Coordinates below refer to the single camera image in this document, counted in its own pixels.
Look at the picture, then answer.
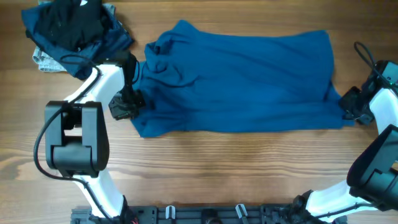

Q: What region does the teal blue polo shirt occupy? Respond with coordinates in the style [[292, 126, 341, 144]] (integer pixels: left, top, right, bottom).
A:
[[132, 21, 348, 138]]

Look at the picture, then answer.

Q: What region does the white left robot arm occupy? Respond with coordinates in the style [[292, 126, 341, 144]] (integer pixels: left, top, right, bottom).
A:
[[34, 50, 146, 223]]

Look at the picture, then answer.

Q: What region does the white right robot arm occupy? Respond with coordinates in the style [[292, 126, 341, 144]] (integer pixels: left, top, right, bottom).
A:
[[302, 60, 397, 223]]

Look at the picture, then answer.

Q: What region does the navy folded garment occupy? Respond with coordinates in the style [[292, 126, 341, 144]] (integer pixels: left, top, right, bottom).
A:
[[21, 1, 134, 80]]

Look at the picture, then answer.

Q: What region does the light grey folded garment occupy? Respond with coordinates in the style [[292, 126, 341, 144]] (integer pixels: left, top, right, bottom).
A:
[[32, 47, 66, 72]]

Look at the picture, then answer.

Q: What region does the black folded garment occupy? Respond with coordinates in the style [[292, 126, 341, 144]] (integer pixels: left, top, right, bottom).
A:
[[35, 0, 110, 51]]

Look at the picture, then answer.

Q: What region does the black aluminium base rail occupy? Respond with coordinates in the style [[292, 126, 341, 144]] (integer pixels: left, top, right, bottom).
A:
[[70, 203, 348, 224]]

